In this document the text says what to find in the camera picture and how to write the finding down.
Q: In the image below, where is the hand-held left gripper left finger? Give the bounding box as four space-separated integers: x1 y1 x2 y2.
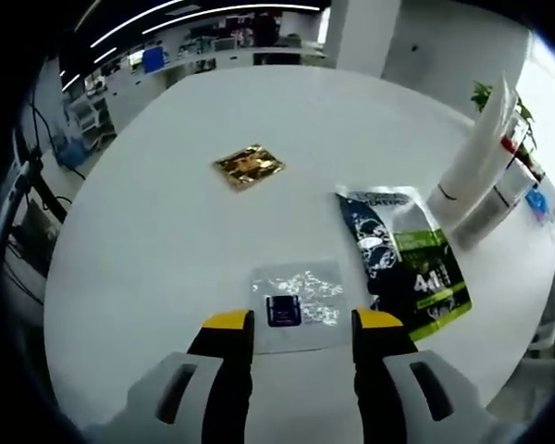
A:
110 310 254 444

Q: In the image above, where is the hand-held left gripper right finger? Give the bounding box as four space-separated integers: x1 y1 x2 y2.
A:
351 307 491 444

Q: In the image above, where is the dark green printed skincare sachet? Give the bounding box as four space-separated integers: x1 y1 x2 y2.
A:
335 185 474 343

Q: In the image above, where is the small clear skincare bottle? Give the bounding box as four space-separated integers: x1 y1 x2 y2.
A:
450 161 533 252

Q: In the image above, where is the gold skincare sachet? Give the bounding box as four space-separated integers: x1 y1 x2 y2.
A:
212 142 286 191

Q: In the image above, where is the white skincare tube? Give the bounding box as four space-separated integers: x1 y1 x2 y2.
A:
425 71 522 221

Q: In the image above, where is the white pump bottle red collar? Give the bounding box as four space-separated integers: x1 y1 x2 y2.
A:
494 87 537 177

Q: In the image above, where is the small blue plastic item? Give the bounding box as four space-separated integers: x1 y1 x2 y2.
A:
524 184 554 226

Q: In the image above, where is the black tripod stand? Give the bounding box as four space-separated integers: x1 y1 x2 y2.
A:
13 124 70 223

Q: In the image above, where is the blue water jug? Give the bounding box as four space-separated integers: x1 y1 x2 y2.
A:
57 133 89 167

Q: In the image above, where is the green potted plant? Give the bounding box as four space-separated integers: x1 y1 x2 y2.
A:
470 80 537 152

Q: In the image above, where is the white office workstation row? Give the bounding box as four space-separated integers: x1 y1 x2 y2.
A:
87 45 329 135

